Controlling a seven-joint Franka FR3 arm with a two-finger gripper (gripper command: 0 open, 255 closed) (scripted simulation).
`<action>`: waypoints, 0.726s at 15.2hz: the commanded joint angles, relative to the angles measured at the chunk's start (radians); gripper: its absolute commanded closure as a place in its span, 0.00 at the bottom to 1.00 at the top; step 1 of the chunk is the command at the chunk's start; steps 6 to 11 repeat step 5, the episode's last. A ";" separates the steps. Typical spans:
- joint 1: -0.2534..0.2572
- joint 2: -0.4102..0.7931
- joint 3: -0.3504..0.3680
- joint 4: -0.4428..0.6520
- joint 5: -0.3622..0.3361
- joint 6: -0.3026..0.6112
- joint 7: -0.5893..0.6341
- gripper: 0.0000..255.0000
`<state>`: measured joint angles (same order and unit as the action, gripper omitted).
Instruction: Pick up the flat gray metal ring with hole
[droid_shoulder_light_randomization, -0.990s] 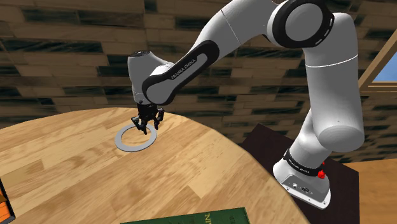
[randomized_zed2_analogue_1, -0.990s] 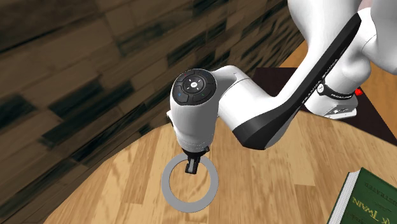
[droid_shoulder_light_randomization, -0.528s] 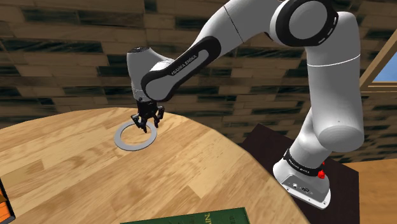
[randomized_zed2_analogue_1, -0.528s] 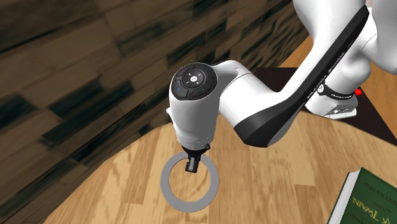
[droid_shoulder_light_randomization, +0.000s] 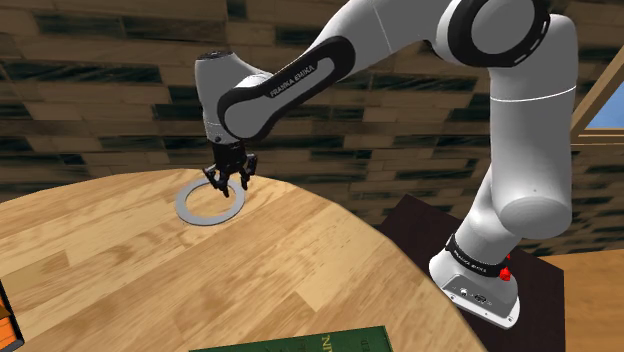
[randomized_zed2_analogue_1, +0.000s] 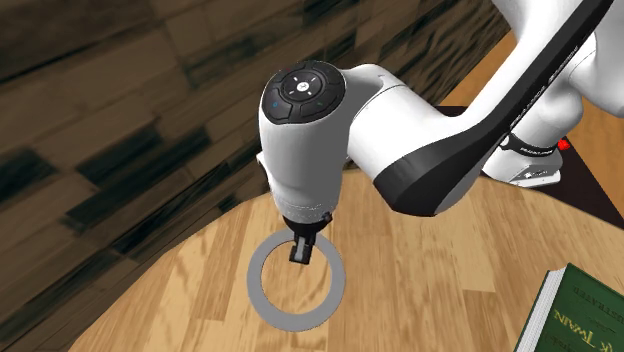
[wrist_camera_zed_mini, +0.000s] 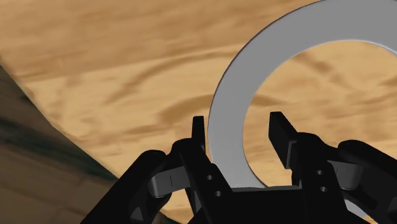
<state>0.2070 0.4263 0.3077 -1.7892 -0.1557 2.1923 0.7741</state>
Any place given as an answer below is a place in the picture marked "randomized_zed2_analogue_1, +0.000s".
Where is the dark robot stand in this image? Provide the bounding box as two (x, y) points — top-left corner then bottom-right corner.
(435, 104), (624, 231)

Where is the green book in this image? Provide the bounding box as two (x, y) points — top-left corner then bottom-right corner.
(512, 262), (624, 352)

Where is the grey flat ring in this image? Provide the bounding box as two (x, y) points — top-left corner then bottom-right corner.
(245, 228), (348, 334)

